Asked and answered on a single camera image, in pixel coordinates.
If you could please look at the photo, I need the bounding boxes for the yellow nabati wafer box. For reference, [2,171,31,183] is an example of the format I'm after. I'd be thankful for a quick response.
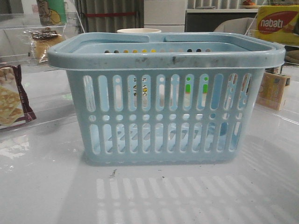
[252,5,299,46]

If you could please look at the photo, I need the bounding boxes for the clear acrylic display shelf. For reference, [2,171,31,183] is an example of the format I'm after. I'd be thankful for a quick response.
[0,0,83,129]

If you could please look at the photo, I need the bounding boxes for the packaged bread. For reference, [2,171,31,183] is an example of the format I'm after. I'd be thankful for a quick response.
[25,27,65,63]

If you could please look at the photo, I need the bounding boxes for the fruit plate on counter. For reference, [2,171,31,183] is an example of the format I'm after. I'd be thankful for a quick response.
[241,0,261,9]

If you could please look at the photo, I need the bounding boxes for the maroon cracker snack bag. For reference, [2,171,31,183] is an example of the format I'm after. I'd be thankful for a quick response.
[0,65,36,129]

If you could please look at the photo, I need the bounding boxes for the clear acrylic right shelf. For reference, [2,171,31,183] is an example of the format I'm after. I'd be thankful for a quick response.
[242,0,299,122]

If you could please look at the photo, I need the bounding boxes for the orange small snack box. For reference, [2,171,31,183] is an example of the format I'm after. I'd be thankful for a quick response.
[256,72,291,111]

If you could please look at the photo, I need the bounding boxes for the tissue pack green orange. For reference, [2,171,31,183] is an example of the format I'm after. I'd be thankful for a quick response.
[185,82,209,94]

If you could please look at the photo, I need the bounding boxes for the light blue plastic basket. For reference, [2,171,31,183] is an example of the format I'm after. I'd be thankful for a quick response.
[47,32,285,164]

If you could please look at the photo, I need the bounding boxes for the grey armchair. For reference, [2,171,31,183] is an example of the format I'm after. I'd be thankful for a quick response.
[214,17,256,35]

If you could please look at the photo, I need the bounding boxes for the dark grey cabinet counter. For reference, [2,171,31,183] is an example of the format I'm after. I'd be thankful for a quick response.
[185,9,257,32]

